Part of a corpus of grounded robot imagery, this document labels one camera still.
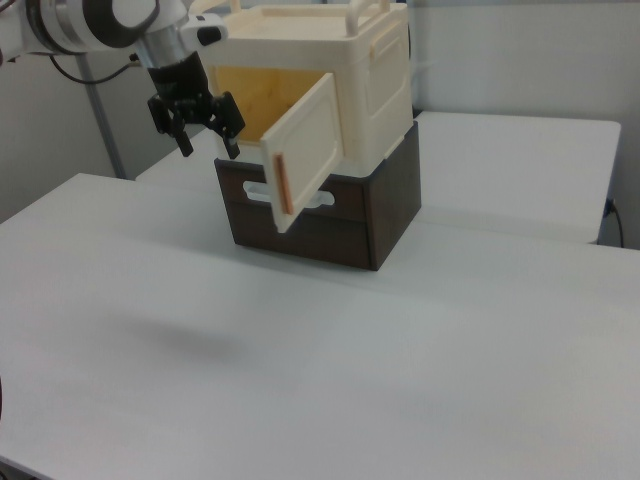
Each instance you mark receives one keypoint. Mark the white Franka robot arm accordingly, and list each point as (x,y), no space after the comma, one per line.
(60,25)

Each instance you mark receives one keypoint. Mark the grey metal frame post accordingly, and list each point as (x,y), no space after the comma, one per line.
(107,135)

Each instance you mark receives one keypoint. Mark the cream cabinet door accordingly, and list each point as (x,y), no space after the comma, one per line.
(310,150)

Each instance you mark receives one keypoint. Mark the cream plastic cabinet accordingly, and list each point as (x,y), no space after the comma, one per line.
(380,100)

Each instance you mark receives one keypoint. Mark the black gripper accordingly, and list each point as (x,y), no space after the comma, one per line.
(182,85)

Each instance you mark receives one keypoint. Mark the dark brown drawer unit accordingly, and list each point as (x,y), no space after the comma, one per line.
(395,200)

